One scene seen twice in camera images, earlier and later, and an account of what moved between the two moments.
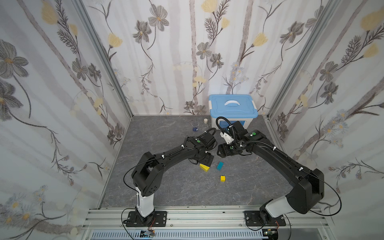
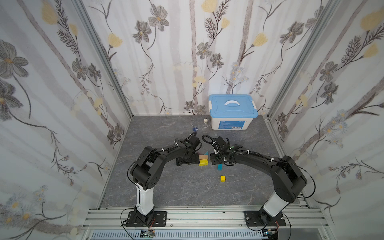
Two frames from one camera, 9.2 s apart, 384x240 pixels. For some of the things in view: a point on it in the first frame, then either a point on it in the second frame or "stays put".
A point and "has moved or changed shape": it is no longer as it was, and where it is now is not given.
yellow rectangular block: x=205 y=168 has moved or changed shape
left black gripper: x=208 y=160 to x=196 y=160
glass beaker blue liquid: x=195 y=124 stays put
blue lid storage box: x=242 y=108 stays put
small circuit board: x=147 y=233 stays put
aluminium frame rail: x=100 y=218 stays put
